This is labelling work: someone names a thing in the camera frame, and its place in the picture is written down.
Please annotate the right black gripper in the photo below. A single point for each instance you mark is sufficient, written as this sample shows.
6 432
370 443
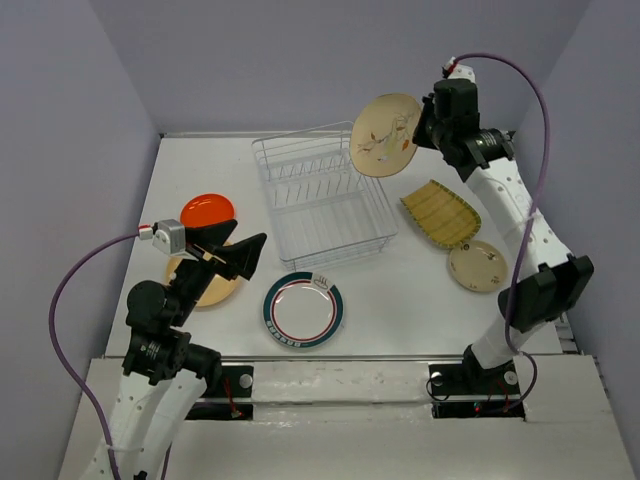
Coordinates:
424 136

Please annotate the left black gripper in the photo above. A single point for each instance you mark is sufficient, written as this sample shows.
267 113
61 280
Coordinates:
242 257

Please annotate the beige plate with leaf design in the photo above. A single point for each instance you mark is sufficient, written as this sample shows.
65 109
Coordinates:
381 137

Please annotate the white plate with green rim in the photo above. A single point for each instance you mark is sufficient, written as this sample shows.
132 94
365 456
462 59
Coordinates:
303 310

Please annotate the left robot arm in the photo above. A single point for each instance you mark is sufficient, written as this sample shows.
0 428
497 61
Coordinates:
163 372

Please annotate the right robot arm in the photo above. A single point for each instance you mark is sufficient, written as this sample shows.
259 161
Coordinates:
548 278

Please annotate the tan round plate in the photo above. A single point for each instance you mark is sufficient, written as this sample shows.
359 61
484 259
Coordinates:
218 289

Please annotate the orange translucent plate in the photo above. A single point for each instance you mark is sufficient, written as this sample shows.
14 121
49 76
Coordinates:
207 209

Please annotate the yellow bamboo-pattern rectangular plate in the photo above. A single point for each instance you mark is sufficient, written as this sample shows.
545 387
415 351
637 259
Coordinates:
442 215

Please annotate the small cream plate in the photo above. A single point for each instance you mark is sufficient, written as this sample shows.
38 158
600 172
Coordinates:
478 266

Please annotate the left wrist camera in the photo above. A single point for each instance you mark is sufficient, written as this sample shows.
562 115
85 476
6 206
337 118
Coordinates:
169 237

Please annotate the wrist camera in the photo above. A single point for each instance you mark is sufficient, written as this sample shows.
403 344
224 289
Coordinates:
453 69
169 237

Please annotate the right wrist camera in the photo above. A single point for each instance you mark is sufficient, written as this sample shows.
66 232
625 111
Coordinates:
453 69

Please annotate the white wire dish rack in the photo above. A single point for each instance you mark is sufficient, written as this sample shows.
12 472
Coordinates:
322 210

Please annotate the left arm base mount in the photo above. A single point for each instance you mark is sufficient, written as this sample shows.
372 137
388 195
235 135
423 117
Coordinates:
230 399

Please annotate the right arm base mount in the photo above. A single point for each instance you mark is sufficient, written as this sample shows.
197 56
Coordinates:
455 396

